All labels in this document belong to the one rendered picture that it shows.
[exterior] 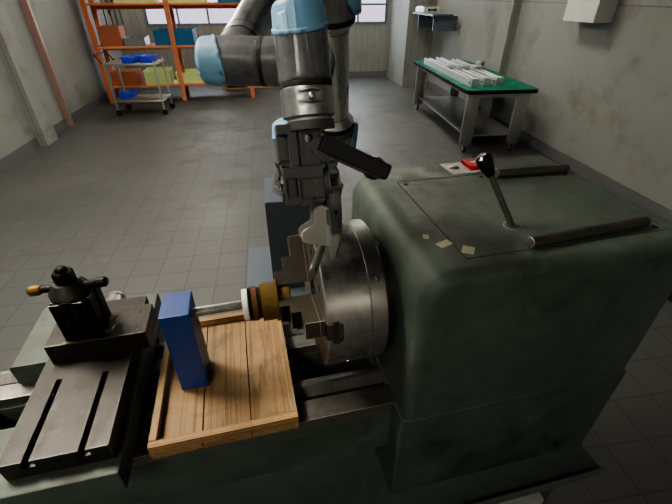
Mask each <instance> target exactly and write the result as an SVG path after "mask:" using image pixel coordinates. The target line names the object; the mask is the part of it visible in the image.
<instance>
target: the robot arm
mask: <svg viewBox="0 0 672 504"><path fill-rule="evenodd" d="M361 12H362V0H242V1H241V2H240V4H239V6H238V7H237V9H236V10H235V12H234V14H233V15H232V17H231V19H230V20H229V22H228V24H227V25H226V27H225V28H224V30H223V32H222V33H221V35H214V34H212V35H209V36H201V37H199V38H198V39H197V41H196V44H195V63H196V67H197V71H198V73H199V76H200V78H201V79H202V80H203V82H204V83H206V84H208V85H217V86H224V87H228V86H263V87H280V97H281V106H282V115H283V117H282V118H280V119H278V120H276V121H275V122H274V123H273V125H272V139H273V149H274V160H275V170H274V174H273V178H272V182H271V186H272V191H273V192H274V193H275V194H276V195H279V196H282V201H284V202H285V203H286V205H287V206H289V207H290V206H298V205H299V206H300V207H302V206H311V207H310V219H309V220H308V221H307V222H305V223H304V224H302V225H301V226H300V227H299V229H298V234H299V236H300V237H301V238H302V241H303V242H304V243H306V244H313V245H322V246H327V249H328V254H329V258H330V261H335V259H336V257H337V255H338V252H339V250H340V244H341V232H342V205H341V181H340V174H339V169H338V167H336V166H337V164H338V162H339V163H342V164H344V165H346V166H348V167H350V168H353V169H355V170H357V171H359V172H362V173H363V174H364V176H365V177H367V178H368V179H370V180H378V179H382V180H386V179H387V178H388V176H389V174H390V171H391V169H392V166H391V165H390V164H388V163H386V162H385V161H384V160H383V159H382V158H381V157H379V156H375V155H374V156H371V155H369V154H367V153H365V152H363V151H361V150H359V149H356V144H357V136H358V123H357V122H355V121H354V118H353V116H352V114H351V113H349V29H350V28H351V27H352V26H353V25H354V23H355V21H356V15H358V14H361ZM272 34H273V36H271V35H272ZM320 202H321V203H320Z"/></svg>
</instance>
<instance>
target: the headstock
mask: <svg viewBox="0 0 672 504"><path fill-rule="evenodd" d="M494 164H495V168H497V169H503V168H518V167H533V166H548V165H559V164H557V163H555V162H553V161H551V160H550V159H548V158H546V157H544V156H542V155H535V156H524V157H514V158H503V159H494ZM495 178H496V177H495ZM496 180H497V183H498V185H499V187H500V190H501V192H502V195H503V197H504V199H505V202H506V204H507V206H508V209H509V211H510V214H511V216H512V218H513V221H514V222H517V223H519V224H520V225H521V226H522V229H521V230H518V231H514V230H509V229H506V228H505V227H504V226H503V223H504V222H506V219H505V216H504V214H503V212H502V209H501V207H500V205H499V202H498V200H497V198H496V195H495V193H494V191H493V188H492V186H491V183H490V181H489V179H488V178H487V177H485V175H484V174H483V173H482V172H475V173H465V174H455V175H453V174H451V173H450V172H449V171H448V170H446V169H445V168H444V167H443V166H441V165H434V166H426V167H417V168H409V169H401V170H394V171H390V174H389V176H388V178H387V179H386V180H382V179H378V180H370V179H368V178H367V177H363V178H362V179H361V180H359V182H358V183H357V184H356V186H355V188H354V190H353V195H352V220H353V219H358V218H359V219H360V220H362V221H363V222H364V223H365V224H366V225H367V226H368V228H369V229H370V231H371V233H372V235H373V237H374V238H375V239H377V240H378V241H379V242H380V244H381V245H382V247H383V249H384V251H385V254H386V256H387V259H388V262H389V266H390V269H391V274H392V278H393V284H394V292H395V317H394V323H393V326H392V328H391V329H390V330H389V333H388V340H387V344H386V347H385V349H384V351H383V353H382V354H380V355H377V358H378V360H379V363H380V365H381V368H382V370H383V372H384V375H385V377H386V380H387V382H388V384H389V387H390V389H391V392H392V394H393V396H394V399H395V401H396V404H397V406H398V408H399V411H400V413H401V414H402V415H403V416H404V417H405V418H407V419H410V420H415V419H420V418H424V417H429V416H433V415H437V414H442V413H446V412H451V411H455V410H460V409H464V408H468V407H473V406H477V405H482V404H486V403H491V402H495V401H499V400H504V399H508V398H513V397H517V396H522V395H526V394H530V393H535V392H539V391H544V390H548V389H552V388H557V387H561V386H566V385H570V384H575V383H579V382H583V381H588V380H592V379H597V378H601V377H606V376H610V375H614V374H619V373H622V372H623V370H624V369H625V367H626V365H627V364H628V362H629V361H630V359H631V357H632V356H633V354H634V352H635V351H636V349H637V348H638V346H639V344H640V343H641V341H642V339H643V338H644V336H645V335H646V333H647V331H648V330H649V328H650V327H651V325H652V323H653V322H654V320H655V318H656V317H657V315H658V314H659V312H660V310H661V309H662V307H663V305H664V304H665V302H666V301H667V299H668V297H669V296H670V294H671V292H672V222H670V221H668V220H666V219H664V218H662V217H660V216H658V215H656V214H654V213H652V212H650V211H648V210H647V209H645V208H643V207H641V206H639V205H637V204H635V203H633V202H631V201H629V200H627V199H625V198H623V197H621V196H619V195H617V194H615V193H614V192H612V191H610V190H608V189H606V188H604V187H602V186H600V185H598V184H596V183H594V182H592V181H590V180H588V179H586V178H584V177H582V176H581V175H579V174H577V173H575V172H573V171H571V170H569V172H568V173H556V174H542V175H528V176H514V177H499V178H496ZM357 212H358V213H357ZM639 216H648V217H649V218H650V219H651V223H650V225H648V226H645V227H640V228H635V229H629V230H624V231H619V232H614V233H609V234H603V235H598V236H593V237H588V238H583V239H578V240H572V241H567V242H562V243H557V244H552V245H547V246H541V247H536V248H529V247H528V246H527V244H526V239H527V238H528V237H530V236H536V235H541V234H547V233H552V232H558V231H563V230H568V229H574V228H579V227H585V226H590V225H596V224H601V223H606V222H612V221H617V220H623V219H628V218H634V217H639ZM422 234H428V235H429V239H423V235H422ZM446 239H447V240H449V241H450V242H452V243H453V244H452V245H449V246H447V247H444V248H441V247H439V246H437V245H436V243H438V242H441V241H443V240H446ZM463 245H465V246H470V247H475V251H474V255H471V254H466V253H461V251H462V247H463ZM404 317H405V319H404ZM405 321H406V322H405ZM408 321H409V322H408ZM402 323H403V324H402ZM403 327H404V328H403ZM410 327H411V328H410ZM402 334H403V335H402ZM401 335H402V336H401ZM405 336H406V338H405ZM410 337H411V338H410ZM401 339H402V340H401ZM403 339H404V340H403ZM409 342H410V343H409ZM399 344H400V345H399ZM402 345H403V346H402ZM404 345H405V349H404ZM401 346H402V347H401ZM409 349H410V351H409ZM401 352H402V353H401ZM406 352H407V354H406ZM399 353H400V355H399ZM404 353H405V354H404ZM408 353H409V354H408ZM398 355H399V356H398ZM407 355H408V356H407ZM400 357H401V359H400ZM399 359H400V360H401V361H400V360H399ZM405 359H406V360H405ZM398 360H399V361H398ZM403 360H404V361H403ZM407 360H408V361H407ZM406 361H407V362H406ZM400 364H401V365H400ZM402 364H404V365H402ZM398 366H400V367H398ZM403 366H404V367H403ZM403 370H404V371H403ZM406 370H407V372H406ZM398 371H401V372H398ZM405 375H406V377H405ZM396 376H397V377H396ZM395 377H396V378H395ZM403 377H404V378H403ZM403 381H404V382H403ZM397 382H398V383H399V385H400V386H401V387H400V386H399V385H398V383H397ZM401 382H402V384H400V383H401ZM403 386H404V388H403Z"/></svg>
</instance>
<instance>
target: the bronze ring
mask: <svg viewBox="0 0 672 504"><path fill-rule="evenodd" d="M285 298H291V293H290V287H289V285H288V284H286V285H279V286H276V280H275V279H273V280H272V282H265V283H259V287H256V286H250V287H247V300H248V308H249V314H250V320H251V321H254V320H255V321H257V320H260V319H261V318H264V321H268V320H275V319H278V321H281V316H280V307H279V299H285Z"/></svg>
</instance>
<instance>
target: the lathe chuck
mask: <svg viewBox="0 0 672 504"><path fill-rule="evenodd" d="M341 236H342V239H341V244H340V250H339V252H338V255H337V257H336V259H335V261H330V258H329V254H328V249H327V246H326V248H325V251H324V254H323V257H322V259H321V262H320V265H319V268H318V270H317V273H316V274H315V275H312V278H313V279H312V280H311V281H305V290H306V295H308V294H316V297H317V300H318V303H319V306H320V308H321V311H322V314H323V317H324V319H325V322H326V325H327V326H333V322H340V324H342V338H341V339H340V341H338V342H334V341H333V340H330V341H328V339H327V337H326V336H325V337H320V338H314V339H315V343H316V347H317V350H318V353H319V356H320V359H321V361H322V362H323V363H324V364H325V365H329V364H334V363H339V362H341V361H343V362H344V360H348V361H350V359H352V360H355V359H361V358H365V357H367V355H368V354H369V351H370V348H371V342H372V307H371V297H370V290H369V283H368V277H367V272H366V268H365V263H364V259H363V256H362V252H361V249H360V246H359V243H358V240H357V238H356V235H355V233H354V231H353V229H352V227H351V226H350V225H349V224H348V223H347V222H346V221H342V232H341ZM318 246H319V245H313V244H307V247H308V254H309V261H310V265H311V263H312V260H313V258H314V255H315V253H316V251H317V248H318Z"/></svg>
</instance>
